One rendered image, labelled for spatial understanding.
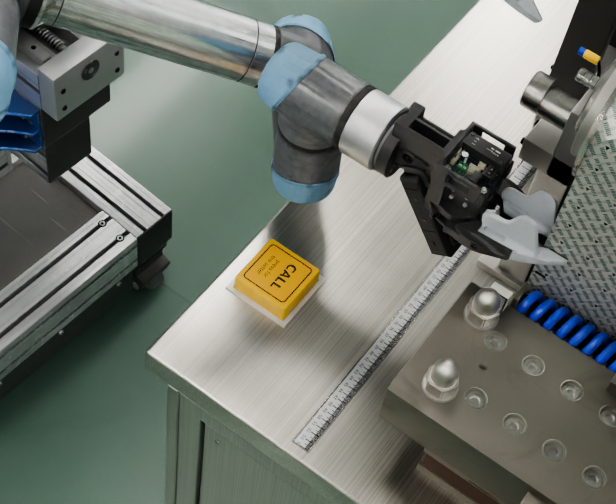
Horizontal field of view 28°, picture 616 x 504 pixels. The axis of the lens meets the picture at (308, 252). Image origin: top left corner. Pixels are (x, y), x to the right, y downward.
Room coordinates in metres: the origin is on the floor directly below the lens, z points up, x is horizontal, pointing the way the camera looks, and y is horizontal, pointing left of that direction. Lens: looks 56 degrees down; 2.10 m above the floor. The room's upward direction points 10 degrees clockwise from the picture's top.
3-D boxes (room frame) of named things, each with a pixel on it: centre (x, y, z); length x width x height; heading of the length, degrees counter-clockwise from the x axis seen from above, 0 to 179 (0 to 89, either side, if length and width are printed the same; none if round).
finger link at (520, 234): (0.74, -0.21, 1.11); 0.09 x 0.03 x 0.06; 62
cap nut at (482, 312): (0.69, -0.19, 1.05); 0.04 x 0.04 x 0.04
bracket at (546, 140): (0.85, -0.23, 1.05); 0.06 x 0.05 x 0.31; 63
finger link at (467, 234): (0.76, -0.16, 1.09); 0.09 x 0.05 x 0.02; 62
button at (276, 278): (0.77, 0.03, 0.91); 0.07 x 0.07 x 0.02; 63
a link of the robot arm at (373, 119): (0.84, -0.05, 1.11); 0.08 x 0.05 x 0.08; 153
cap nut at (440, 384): (0.60, -0.15, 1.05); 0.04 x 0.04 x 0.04
